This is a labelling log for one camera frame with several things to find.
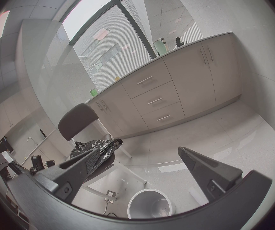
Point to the white trash bin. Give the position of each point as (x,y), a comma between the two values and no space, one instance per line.
(140,200)

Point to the grey padded white chair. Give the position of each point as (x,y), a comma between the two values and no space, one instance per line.
(77,121)

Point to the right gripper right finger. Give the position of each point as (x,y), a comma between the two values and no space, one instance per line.
(214,174)

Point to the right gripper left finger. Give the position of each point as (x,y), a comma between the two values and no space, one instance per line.
(80,169)

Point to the black plastic bag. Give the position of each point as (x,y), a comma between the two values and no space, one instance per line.
(87,145)

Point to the window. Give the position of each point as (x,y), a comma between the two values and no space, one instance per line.
(87,15)

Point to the beige low cabinet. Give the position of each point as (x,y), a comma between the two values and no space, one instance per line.
(151,97)

